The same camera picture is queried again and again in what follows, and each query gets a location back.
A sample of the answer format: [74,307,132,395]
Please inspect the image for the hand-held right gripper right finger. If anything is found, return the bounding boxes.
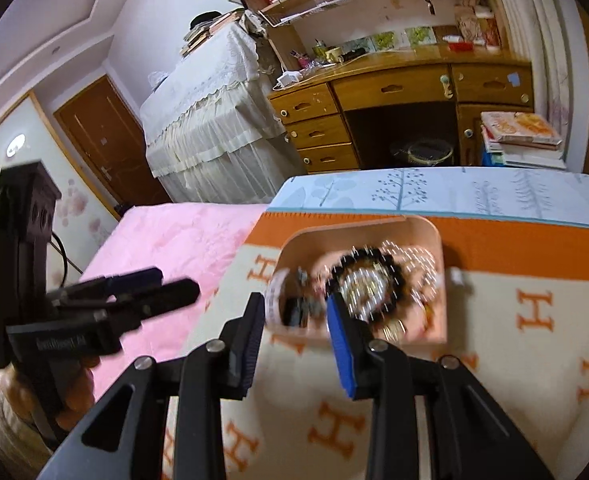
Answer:
[326,291,558,480]

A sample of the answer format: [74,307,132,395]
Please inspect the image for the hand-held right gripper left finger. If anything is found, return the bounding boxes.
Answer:
[32,291,268,480]

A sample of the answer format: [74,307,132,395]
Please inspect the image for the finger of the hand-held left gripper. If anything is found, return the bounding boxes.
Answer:
[56,278,201,342]
[48,266,165,307]

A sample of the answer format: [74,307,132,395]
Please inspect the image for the grey strap wristwatch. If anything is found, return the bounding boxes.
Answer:
[268,266,320,332]

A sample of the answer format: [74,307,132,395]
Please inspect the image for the black bead bracelet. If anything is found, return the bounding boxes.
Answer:
[323,246,411,331]

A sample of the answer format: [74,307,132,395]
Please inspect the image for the peach jewelry tray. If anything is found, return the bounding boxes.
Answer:
[264,214,449,347]

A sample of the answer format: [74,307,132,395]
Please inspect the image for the person's left forearm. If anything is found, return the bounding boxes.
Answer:
[0,385,60,466]

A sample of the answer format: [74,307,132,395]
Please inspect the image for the person's left hand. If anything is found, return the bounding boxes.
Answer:
[52,359,96,432]

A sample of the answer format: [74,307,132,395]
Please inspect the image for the pink quilt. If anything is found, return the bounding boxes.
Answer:
[0,202,270,411]

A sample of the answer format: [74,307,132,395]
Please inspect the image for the floral sliding wardrobe door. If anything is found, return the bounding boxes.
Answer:
[0,91,125,321]

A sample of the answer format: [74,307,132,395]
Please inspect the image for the brown wooden door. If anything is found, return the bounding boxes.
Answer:
[53,74,172,221]

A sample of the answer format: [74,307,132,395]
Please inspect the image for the orange and cream printed blanket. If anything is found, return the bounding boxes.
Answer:
[164,210,589,480]

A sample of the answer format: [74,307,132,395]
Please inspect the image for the white lace covered cabinet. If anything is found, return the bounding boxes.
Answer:
[139,22,295,206]

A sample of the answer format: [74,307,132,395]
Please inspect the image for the light blue printed bed sheet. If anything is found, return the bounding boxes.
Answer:
[267,166,589,233]

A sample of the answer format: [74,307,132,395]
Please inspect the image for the wooden desk with drawers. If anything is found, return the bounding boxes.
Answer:
[222,0,535,173]

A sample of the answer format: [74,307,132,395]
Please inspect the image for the pile of old books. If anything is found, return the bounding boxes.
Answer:
[181,10,242,57]

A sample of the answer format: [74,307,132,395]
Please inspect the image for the stack of large books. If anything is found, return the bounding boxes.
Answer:
[479,110,568,170]

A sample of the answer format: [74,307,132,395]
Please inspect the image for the small red box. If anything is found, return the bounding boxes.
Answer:
[447,35,480,53]

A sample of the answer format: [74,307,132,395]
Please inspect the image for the floral gift box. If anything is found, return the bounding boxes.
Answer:
[455,0,503,48]

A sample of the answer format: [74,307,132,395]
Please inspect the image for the white curtain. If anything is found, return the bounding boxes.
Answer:
[499,0,589,171]

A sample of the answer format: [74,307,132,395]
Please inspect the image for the black cable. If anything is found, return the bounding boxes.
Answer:
[48,230,84,286]

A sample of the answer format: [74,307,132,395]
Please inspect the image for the silver rhinestone necklace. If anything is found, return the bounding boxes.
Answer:
[339,240,439,321]

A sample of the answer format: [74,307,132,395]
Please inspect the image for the wire mesh wastebasket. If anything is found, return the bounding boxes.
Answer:
[389,137,456,167]

